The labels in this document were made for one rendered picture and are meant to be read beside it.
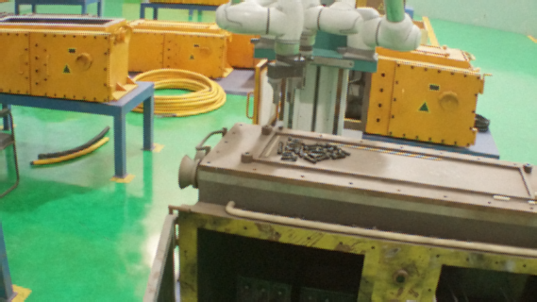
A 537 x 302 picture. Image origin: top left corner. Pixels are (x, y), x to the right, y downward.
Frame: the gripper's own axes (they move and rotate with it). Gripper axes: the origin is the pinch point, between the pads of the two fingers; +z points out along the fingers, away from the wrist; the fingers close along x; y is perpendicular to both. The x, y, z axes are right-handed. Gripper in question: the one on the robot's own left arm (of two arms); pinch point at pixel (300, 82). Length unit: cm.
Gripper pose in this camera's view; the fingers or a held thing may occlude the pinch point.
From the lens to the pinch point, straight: 262.5
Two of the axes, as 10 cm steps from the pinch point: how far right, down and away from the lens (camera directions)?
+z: -0.7, 9.3, 3.7
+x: 2.3, -3.4, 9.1
